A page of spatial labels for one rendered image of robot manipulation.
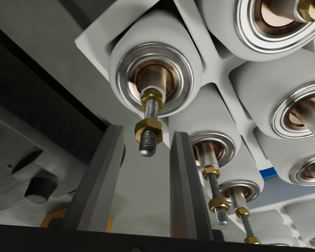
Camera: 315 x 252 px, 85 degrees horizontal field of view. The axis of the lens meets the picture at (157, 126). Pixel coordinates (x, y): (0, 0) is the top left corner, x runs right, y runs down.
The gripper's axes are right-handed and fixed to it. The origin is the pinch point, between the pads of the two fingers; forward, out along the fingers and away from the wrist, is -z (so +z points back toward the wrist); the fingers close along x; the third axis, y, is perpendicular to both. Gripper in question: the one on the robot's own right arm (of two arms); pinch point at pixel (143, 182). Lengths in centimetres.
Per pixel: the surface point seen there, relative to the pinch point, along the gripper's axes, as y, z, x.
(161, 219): 91, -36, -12
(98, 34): -2.1, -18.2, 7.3
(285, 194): 31, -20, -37
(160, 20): -4.8, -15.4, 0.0
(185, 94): 0.7, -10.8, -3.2
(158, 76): -1.1, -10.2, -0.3
